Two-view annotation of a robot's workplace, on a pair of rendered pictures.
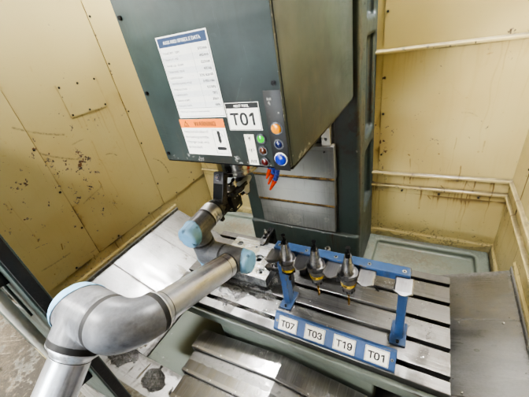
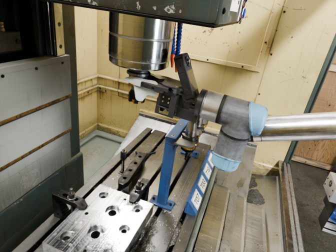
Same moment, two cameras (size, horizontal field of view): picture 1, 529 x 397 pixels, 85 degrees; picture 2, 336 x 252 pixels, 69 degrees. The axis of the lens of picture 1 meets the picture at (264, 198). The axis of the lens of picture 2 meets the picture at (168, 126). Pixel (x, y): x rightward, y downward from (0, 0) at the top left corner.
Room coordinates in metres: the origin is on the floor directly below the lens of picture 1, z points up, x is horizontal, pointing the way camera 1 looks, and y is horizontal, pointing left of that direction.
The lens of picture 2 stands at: (1.10, 0.72, 1.65)
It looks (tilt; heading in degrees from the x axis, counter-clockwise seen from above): 26 degrees down; 253
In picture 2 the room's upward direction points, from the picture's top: 8 degrees clockwise
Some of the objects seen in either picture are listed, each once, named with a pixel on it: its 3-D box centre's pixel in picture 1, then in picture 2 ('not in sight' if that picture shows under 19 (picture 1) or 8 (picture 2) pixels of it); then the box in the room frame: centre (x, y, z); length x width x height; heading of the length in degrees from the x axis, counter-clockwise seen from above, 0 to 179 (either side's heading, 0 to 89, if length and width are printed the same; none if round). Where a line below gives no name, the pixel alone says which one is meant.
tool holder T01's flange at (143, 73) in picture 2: not in sight; (138, 68); (1.01, 0.07, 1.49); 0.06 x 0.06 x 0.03
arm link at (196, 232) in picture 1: (197, 229); (241, 116); (0.77, 0.23, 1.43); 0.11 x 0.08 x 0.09; 146
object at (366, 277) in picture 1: (365, 278); not in sight; (0.63, -0.27, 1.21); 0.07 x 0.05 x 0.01; 147
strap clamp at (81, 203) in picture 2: (268, 239); (70, 204); (1.21, 0.03, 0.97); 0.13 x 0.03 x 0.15; 147
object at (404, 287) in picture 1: (404, 287); not in sight; (0.57, -0.36, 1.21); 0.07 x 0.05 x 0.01; 147
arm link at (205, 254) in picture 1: (210, 251); (230, 146); (0.76, 0.21, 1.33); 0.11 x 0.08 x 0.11; 56
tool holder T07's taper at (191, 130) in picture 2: (285, 250); (192, 126); (0.78, -0.04, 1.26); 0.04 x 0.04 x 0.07
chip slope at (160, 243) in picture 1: (175, 269); not in sight; (1.37, 0.63, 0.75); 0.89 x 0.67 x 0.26; 147
